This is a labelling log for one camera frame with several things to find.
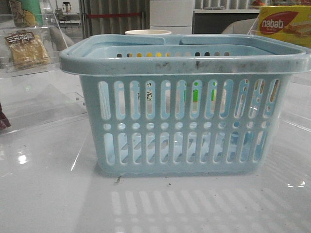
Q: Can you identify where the packaged bread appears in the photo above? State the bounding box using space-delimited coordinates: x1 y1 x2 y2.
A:
4 30 50 70

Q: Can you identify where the light blue plastic basket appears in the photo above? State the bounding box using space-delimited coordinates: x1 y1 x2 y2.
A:
59 34 311 175

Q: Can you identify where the white paper cup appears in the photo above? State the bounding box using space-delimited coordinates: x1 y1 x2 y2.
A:
125 29 172 36

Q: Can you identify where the white cabinet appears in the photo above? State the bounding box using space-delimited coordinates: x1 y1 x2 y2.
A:
149 0 195 34

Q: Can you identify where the clear acrylic display shelf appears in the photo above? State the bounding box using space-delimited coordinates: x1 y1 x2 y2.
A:
0 13 86 136

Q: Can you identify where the dark red snack packet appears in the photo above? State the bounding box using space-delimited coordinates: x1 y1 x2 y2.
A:
0 104 11 130

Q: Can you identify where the green and yellow snack package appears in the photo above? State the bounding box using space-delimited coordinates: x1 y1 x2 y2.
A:
9 0 43 27

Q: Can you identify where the yellow nabati wafer box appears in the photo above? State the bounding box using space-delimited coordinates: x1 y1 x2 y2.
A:
257 5 311 48

